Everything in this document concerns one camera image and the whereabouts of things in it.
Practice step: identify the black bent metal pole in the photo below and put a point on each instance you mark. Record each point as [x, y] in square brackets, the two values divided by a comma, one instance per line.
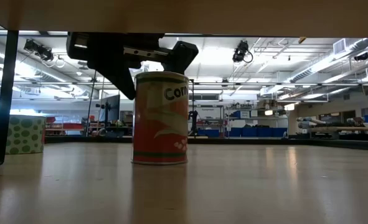
[192, 93]

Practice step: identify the black monitor on stand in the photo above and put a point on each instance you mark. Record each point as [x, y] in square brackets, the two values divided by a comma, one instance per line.
[110, 109]

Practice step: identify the wooden background table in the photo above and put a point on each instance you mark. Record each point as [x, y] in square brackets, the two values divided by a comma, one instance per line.
[342, 128]

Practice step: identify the grey background shelving rack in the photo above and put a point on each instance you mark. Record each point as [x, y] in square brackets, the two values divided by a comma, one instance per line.
[255, 118]

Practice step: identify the silver ventilation duct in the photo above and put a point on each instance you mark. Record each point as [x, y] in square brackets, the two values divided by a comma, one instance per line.
[311, 68]

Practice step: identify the black background robot arm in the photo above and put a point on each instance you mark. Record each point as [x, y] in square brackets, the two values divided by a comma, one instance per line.
[193, 123]

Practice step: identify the black ceiling-mounted device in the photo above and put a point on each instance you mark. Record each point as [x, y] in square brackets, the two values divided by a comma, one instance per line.
[361, 56]

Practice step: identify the tall orange corn can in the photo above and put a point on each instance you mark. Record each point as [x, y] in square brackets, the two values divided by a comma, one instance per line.
[160, 124]

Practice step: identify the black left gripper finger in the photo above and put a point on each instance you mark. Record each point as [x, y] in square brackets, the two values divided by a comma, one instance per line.
[183, 57]
[121, 77]

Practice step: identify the grey rolled material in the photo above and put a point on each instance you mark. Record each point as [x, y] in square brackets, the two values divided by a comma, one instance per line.
[309, 122]

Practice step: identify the wooden shelf board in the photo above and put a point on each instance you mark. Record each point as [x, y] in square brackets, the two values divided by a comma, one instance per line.
[183, 15]

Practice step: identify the black metal shelf leg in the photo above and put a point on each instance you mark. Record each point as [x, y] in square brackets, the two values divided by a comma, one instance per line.
[5, 99]

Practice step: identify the green dotted peas can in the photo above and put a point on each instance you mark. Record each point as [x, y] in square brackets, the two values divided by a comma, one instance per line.
[25, 133]

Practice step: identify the black overhead camera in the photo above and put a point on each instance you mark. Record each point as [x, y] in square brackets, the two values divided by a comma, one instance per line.
[242, 51]

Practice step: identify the red background shelving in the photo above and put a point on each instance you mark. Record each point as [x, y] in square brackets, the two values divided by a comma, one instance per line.
[62, 126]

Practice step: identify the black table frame rail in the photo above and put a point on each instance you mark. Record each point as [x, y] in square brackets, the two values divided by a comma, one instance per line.
[233, 140]

